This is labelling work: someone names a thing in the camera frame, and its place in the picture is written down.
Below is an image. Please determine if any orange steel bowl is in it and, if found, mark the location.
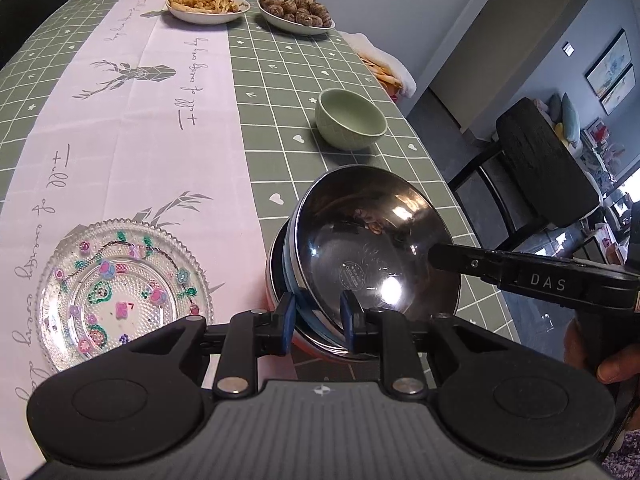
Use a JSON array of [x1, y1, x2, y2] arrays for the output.
[[265, 220, 381, 362]]

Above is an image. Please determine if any plate of fries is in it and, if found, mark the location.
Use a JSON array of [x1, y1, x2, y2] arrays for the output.
[[165, 0, 251, 25]]

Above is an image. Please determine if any black chair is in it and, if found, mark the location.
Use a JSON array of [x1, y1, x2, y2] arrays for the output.
[[0, 0, 69, 68], [447, 97, 601, 251]]

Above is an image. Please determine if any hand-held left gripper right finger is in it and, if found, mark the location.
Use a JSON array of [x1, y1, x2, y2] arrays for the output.
[[339, 290, 511, 396]]

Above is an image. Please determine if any light blue cushion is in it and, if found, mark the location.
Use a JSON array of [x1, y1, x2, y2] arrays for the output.
[[560, 92, 582, 143]]

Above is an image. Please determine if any floral patterned garment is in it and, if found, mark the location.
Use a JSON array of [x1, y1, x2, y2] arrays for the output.
[[597, 427, 640, 480]]

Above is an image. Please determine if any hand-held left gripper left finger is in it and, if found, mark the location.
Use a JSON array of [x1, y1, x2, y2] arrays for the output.
[[117, 291, 297, 397]]

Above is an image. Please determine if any plate of taro roots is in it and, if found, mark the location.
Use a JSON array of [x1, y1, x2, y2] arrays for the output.
[[258, 0, 335, 36]]

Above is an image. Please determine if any green ceramic bowl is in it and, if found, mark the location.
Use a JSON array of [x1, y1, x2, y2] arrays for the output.
[[315, 88, 388, 151]]

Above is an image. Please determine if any person's right hand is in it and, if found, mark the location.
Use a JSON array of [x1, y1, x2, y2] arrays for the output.
[[564, 317, 640, 386]]

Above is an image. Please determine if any white towel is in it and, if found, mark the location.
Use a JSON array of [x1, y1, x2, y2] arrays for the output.
[[345, 32, 418, 100]]

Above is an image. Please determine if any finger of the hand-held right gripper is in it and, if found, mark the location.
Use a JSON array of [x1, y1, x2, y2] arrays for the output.
[[427, 242, 506, 286]]

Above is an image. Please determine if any stainless steel bowl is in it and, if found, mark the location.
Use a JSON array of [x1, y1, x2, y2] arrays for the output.
[[282, 165, 462, 356]]

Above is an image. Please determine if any orange striped cloth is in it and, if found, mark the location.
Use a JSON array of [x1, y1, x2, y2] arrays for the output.
[[360, 52, 403, 93]]

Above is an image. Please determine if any framed wall picture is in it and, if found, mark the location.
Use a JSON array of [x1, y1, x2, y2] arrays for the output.
[[585, 28, 632, 98], [599, 64, 636, 115]]

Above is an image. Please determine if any white printed table runner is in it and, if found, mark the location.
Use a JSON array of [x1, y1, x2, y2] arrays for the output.
[[0, 0, 266, 480]]

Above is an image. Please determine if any green checked tablecloth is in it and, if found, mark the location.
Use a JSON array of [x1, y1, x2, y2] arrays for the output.
[[0, 0, 523, 480]]

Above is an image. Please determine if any clear glass painted plate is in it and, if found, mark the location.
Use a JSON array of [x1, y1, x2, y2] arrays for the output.
[[37, 219, 215, 373]]

